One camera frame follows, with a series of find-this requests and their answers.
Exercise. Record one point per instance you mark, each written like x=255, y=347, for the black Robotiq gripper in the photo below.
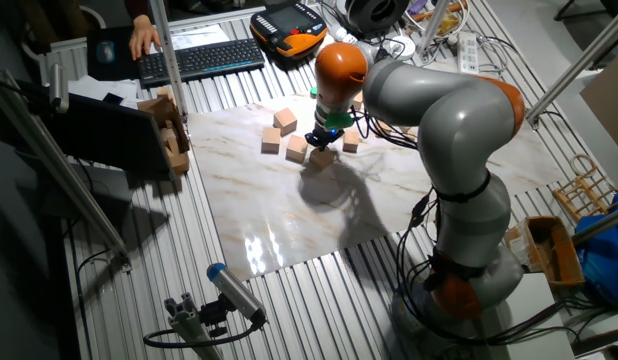
x=325, y=136

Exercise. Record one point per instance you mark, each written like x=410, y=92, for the large wooden cube block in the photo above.
x=384, y=128
x=321, y=160
x=297, y=148
x=271, y=140
x=351, y=141
x=285, y=121
x=358, y=101

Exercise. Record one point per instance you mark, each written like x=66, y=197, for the forearm in dark sleeve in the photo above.
x=136, y=6

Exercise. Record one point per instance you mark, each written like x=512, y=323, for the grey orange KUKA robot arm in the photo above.
x=459, y=125

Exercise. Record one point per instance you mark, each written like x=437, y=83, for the stack of white papers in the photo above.
x=101, y=89

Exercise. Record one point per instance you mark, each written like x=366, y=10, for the person's bare hand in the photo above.
x=142, y=37

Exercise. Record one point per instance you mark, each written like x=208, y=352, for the white marble pattern mat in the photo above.
x=269, y=210

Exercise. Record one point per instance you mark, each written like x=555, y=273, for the white round object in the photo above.
x=320, y=42

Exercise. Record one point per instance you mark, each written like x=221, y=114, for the white power plug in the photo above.
x=341, y=34

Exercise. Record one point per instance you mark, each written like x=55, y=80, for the orange black teach pendant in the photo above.
x=289, y=27

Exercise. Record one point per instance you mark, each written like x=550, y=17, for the white round puck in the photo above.
x=405, y=47

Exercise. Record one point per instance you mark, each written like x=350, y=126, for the black filament spool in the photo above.
x=376, y=14

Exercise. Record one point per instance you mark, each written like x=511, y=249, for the black computer keyboard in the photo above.
x=201, y=59

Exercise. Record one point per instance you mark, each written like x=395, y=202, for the white paper sheet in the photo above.
x=196, y=36

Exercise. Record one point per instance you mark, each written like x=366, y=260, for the white power strip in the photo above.
x=467, y=55

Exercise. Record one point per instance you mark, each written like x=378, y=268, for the brown cardboard box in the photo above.
x=159, y=107

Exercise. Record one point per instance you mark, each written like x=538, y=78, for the black monitor screen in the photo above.
x=109, y=132

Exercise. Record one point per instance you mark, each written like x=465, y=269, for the dark computer mouse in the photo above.
x=106, y=51

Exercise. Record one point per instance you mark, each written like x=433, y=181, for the black mouse pad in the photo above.
x=96, y=70

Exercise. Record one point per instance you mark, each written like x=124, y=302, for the orange brown bin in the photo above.
x=549, y=245

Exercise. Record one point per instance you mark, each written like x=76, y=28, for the slanted aluminium profile beam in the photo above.
x=64, y=175

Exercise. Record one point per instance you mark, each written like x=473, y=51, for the wooden lattice rack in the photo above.
x=586, y=192

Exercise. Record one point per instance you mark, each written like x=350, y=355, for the brown cardboard sheet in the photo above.
x=611, y=100

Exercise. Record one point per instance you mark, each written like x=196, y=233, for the blue bag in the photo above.
x=606, y=255

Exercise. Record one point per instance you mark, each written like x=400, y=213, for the aluminium profile post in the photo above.
x=584, y=60
x=433, y=25
x=168, y=60

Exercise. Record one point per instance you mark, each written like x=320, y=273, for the silver camera with blue end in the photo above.
x=234, y=290

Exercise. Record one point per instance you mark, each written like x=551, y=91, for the black camera clamp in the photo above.
x=214, y=315

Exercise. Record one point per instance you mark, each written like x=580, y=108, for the short aluminium mount profile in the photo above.
x=189, y=325

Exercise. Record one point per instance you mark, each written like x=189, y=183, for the silver depth camera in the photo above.
x=59, y=87

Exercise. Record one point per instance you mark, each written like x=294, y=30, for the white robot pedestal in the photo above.
x=534, y=320

